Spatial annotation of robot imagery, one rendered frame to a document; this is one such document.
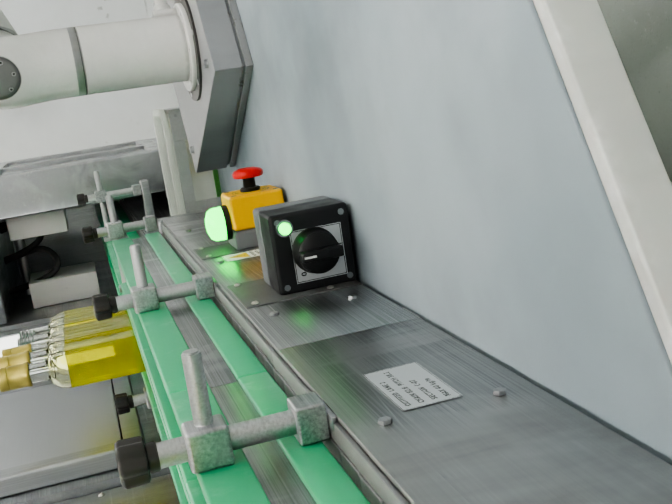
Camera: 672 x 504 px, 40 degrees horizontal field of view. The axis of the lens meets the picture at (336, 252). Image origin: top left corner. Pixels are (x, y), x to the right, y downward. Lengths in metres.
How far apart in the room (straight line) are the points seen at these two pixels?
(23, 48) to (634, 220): 0.99
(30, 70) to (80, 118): 3.88
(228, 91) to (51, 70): 0.24
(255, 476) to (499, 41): 0.29
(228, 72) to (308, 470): 0.78
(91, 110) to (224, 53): 3.97
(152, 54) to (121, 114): 3.88
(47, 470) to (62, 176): 1.20
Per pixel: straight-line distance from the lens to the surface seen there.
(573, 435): 0.51
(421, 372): 0.63
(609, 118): 0.49
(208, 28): 1.27
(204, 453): 0.57
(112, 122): 5.20
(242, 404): 0.69
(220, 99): 1.30
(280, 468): 0.57
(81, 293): 2.61
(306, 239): 0.87
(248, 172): 1.18
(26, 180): 2.45
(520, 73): 0.54
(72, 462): 1.38
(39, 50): 1.32
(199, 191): 1.66
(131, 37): 1.34
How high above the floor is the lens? 1.00
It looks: 15 degrees down
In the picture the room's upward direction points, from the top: 102 degrees counter-clockwise
